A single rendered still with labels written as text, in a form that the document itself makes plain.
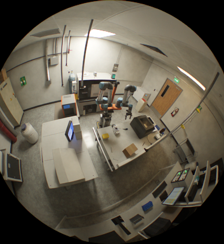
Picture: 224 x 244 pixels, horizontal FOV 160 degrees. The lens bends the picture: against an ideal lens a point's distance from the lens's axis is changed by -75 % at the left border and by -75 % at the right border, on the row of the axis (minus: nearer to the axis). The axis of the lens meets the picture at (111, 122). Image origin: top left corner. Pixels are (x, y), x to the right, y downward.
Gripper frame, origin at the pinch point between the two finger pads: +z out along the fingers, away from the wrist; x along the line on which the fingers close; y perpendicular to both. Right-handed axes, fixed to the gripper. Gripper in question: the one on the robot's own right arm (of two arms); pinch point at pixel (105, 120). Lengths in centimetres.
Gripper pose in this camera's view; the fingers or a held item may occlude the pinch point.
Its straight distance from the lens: 152.4
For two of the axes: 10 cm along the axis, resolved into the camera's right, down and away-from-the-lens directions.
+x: -9.8, 0.7, -1.9
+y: -2.0, -4.7, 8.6
